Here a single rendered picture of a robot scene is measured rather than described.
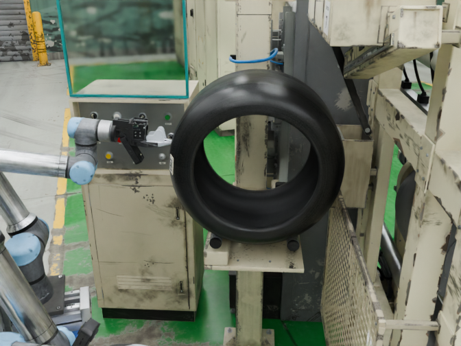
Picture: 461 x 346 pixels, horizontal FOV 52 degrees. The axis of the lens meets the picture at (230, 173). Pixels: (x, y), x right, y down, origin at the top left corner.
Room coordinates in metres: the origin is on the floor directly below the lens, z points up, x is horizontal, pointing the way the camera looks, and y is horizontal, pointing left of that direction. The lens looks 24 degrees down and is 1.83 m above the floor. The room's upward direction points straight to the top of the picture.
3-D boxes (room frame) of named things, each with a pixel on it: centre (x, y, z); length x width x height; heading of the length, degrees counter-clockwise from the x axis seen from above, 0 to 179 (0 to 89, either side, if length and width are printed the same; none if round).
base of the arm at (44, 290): (1.41, 0.73, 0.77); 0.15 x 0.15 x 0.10
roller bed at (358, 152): (1.84, -0.49, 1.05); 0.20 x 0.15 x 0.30; 176
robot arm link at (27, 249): (1.42, 0.73, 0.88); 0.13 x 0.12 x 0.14; 11
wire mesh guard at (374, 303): (1.39, -0.41, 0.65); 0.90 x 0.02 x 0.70; 176
